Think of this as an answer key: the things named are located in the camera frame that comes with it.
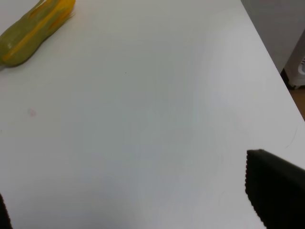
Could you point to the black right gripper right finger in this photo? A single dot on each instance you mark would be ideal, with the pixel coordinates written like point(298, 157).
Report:
point(276, 190)

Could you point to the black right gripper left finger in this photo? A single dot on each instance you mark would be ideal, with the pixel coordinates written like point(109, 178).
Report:
point(5, 222)

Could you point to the green yellow toy corn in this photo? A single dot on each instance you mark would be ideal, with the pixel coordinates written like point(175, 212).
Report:
point(22, 39)

